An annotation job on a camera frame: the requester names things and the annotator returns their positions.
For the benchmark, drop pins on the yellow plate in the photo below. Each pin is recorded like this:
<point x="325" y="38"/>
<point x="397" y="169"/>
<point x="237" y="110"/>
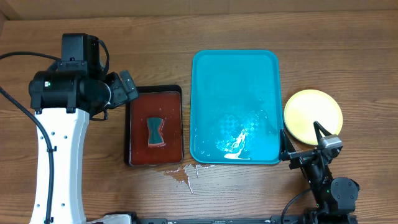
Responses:
<point x="308" y="106"/>

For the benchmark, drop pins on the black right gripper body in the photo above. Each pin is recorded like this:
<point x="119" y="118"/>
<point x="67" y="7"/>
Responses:
<point x="304" y="154"/>

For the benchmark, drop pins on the blue plastic tray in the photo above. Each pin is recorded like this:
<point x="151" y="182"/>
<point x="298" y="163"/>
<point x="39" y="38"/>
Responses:
<point x="235" y="107"/>

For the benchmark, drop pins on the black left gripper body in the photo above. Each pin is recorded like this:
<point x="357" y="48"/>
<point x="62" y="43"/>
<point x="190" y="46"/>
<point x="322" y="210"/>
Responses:
<point x="117" y="94"/>

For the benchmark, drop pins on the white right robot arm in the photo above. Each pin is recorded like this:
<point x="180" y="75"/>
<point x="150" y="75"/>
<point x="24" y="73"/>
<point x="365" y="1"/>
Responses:
<point x="335" y="197"/>

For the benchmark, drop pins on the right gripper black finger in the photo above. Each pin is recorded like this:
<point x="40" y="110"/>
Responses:
<point x="285" y="143"/>
<point x="322" y="135"/>

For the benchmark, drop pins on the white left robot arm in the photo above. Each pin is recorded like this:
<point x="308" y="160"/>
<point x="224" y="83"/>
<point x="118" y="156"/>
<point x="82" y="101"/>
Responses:
<point x="64" y="100"/>

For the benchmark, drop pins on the clear container with red water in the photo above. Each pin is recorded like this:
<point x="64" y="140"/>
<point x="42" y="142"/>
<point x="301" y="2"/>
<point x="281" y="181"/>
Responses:
<point x="168" y="105"/>

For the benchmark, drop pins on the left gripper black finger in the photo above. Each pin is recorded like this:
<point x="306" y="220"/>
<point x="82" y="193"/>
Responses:
<point x="131" y="91"/>
<point x="126" y="79"/>

